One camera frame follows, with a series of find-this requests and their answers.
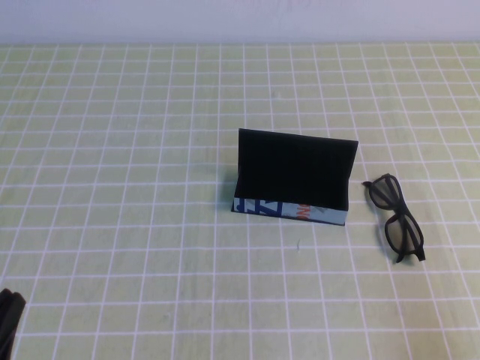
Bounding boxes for black glasses case printed side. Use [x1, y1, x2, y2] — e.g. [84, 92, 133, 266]
[229, 127, 359, 229]

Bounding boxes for black frame glasses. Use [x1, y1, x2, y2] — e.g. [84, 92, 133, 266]
[361, 172, 428, 265]

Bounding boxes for green white grid mat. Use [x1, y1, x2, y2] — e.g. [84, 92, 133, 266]
[0, 41, 480, 360]

